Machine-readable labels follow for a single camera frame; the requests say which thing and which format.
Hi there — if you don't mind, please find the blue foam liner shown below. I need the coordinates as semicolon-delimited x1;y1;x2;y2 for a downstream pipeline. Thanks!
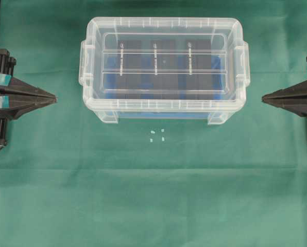
104;54;228;118

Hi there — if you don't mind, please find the right black camera box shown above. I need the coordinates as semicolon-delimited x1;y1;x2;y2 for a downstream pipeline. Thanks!
185;39;213;100

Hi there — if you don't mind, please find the left black camera box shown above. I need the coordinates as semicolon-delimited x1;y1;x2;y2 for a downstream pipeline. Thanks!
116;40;142;99

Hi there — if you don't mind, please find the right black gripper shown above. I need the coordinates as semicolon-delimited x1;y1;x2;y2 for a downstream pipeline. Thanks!
262;58;307;117

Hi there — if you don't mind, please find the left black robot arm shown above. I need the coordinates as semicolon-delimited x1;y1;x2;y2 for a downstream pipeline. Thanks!
0;49;57;150

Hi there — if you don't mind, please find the middle black camera box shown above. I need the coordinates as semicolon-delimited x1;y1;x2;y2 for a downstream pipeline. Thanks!
151;54;178;99

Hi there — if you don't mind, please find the clear plastic box lid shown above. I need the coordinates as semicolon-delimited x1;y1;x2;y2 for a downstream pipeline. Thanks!
79;16;250;112

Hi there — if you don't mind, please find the clear plastic storage box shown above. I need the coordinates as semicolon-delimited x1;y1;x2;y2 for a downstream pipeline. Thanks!
83;97;246;125

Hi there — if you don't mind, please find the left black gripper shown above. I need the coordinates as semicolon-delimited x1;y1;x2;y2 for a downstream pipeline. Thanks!
0;49;57;147

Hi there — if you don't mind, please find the black camera box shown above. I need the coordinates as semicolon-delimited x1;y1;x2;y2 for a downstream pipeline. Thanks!
185;39;213;100
151;54;178;99
116;40;142;99

